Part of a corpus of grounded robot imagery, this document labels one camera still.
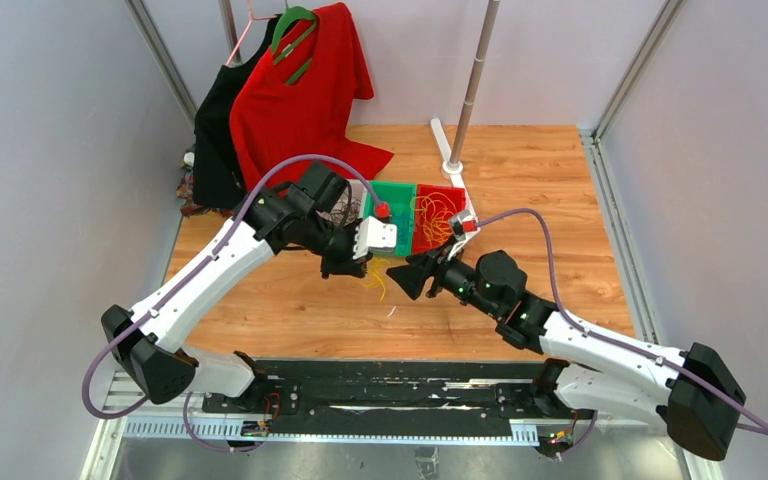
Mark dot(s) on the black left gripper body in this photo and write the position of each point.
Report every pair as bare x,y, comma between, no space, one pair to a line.
337,260

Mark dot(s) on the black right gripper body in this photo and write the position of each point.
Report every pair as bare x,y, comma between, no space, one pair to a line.
433,265

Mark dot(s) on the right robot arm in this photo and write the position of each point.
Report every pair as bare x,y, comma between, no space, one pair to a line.
690,393

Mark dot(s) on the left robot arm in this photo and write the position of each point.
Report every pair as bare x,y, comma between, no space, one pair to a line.
285,207

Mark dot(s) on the white storage bin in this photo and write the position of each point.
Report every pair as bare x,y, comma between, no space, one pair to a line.
347,207

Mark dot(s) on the red storage bin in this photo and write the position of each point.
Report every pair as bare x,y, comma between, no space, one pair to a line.
434,205

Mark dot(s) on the green storage bin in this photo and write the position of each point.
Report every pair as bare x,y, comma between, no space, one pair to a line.
400,198

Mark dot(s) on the black garment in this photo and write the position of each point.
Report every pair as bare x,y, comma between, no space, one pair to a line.
217,179

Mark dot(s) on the red t-shirt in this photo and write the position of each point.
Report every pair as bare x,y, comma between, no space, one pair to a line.
303,104

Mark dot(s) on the beige rack pole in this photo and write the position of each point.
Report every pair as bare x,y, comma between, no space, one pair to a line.
454,163

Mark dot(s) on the green clothes hanger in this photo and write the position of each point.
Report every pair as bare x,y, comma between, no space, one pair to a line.
293,28

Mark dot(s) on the pink clothes hanger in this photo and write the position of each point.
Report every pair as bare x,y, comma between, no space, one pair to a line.
246,23

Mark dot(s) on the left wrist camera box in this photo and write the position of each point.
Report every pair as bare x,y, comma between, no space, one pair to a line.
374,236

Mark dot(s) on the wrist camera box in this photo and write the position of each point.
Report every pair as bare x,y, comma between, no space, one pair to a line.
464,228
374,236

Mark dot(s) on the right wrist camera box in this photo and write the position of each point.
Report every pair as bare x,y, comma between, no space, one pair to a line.
464,228

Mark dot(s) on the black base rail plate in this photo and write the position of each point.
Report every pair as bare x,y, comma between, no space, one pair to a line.
418,399

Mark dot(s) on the patterned cloth at wall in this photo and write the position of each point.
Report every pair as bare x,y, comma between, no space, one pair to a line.
185,188

